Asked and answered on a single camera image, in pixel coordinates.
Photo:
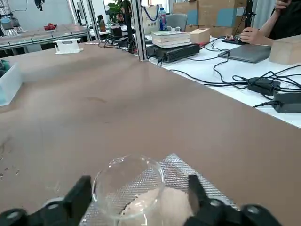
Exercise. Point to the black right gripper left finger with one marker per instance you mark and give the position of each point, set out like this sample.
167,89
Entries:
51,212

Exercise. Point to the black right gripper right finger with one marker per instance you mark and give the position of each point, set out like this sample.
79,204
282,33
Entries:
216,214

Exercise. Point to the glass beaker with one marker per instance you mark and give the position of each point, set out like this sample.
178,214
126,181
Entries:
127,186

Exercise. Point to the green cloth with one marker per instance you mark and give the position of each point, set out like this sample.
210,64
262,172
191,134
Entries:
2,64

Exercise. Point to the translucent plastic box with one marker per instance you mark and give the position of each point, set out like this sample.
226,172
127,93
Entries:
10,84

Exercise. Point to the white test tube rack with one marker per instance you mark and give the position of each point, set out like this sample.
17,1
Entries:
68,46

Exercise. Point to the wooden box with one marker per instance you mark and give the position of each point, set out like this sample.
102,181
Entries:
200,35
285,51

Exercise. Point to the brown cardboard box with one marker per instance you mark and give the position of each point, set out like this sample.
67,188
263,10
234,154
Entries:
211,11

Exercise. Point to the black power adapter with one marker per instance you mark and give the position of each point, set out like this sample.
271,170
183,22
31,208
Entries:
288,103
261,86

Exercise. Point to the grey laptop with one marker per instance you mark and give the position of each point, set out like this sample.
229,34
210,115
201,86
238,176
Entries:
247,53

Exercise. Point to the black flat device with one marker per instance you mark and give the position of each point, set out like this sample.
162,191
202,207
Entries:
174,53

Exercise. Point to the stack of books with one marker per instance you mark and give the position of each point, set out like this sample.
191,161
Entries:
170,40

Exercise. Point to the red toy pile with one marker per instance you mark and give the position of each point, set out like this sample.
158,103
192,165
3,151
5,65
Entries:
50,27

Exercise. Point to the black cube device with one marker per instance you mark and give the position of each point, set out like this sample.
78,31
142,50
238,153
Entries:
116,30

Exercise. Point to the grey office chair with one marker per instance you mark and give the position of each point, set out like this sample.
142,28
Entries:
177,22

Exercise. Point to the blue drink bottle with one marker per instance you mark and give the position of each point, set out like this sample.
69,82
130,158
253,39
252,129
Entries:
163,20

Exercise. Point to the person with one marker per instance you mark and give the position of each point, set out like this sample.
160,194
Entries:
287,21

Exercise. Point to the white paper bag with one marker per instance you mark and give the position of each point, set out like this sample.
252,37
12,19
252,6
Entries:
150,13

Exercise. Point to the green potted plant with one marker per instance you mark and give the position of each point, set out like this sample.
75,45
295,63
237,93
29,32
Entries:
115,5

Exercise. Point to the aluminium frame post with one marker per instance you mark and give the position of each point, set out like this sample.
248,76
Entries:
92,21
139,28

